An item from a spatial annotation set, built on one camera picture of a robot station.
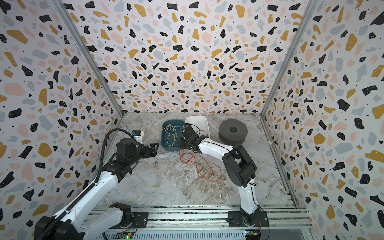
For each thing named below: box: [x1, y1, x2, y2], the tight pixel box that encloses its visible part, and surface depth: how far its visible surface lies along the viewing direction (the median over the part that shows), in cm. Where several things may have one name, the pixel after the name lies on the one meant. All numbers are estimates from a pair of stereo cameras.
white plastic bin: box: [185, 115, 211, 138], surface depth 115 cm
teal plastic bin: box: [161, 119, 185, 151], surface depth 108 cm
